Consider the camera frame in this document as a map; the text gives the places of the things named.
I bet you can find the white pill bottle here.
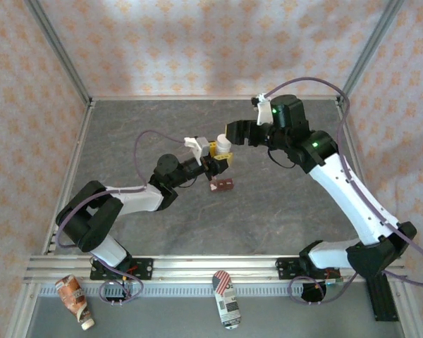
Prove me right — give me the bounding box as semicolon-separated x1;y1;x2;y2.
216;132;233;155

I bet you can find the brown pill organizer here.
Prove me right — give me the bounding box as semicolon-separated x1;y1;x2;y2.
209;178;235;193

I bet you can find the orange patterned backdrop cloth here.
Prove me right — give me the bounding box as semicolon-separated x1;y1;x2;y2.
0;0;423;338

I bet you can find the flag print can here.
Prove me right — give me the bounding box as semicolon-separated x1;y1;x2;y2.
212;270;241;331

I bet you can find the brown squeeze bottle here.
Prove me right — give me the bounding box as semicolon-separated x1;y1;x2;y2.
54;274;96;331

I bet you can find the black ribbed strip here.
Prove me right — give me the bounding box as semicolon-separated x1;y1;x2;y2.
364;274;400;322

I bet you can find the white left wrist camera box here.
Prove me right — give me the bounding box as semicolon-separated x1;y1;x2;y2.
183;136;212;167

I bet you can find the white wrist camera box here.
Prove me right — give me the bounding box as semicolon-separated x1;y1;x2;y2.
183;136;212;167
251;92;275;127

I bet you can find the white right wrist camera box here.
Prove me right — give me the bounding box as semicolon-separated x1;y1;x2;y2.
251;92;275;127

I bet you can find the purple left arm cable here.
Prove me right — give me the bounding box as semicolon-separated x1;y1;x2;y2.
56;130;190;306

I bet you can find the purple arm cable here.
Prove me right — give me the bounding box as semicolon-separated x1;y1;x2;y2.
262;76;423;306
56;130;190;306

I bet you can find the aluminium table edge rail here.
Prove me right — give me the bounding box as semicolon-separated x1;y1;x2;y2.
42;100;96;255
90;94;341;103
336;100;388;254

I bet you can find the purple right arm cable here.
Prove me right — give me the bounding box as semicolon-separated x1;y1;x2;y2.
262;76;423;306

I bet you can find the aluminium cross rail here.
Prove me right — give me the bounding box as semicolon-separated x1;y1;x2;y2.
23;253;409;284

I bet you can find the aluminium frame post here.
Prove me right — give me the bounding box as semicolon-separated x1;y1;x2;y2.
337;0;408;105
23;0;94;105

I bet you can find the grey slotted cable duct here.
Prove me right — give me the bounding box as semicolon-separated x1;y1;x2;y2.
38;283;306;297

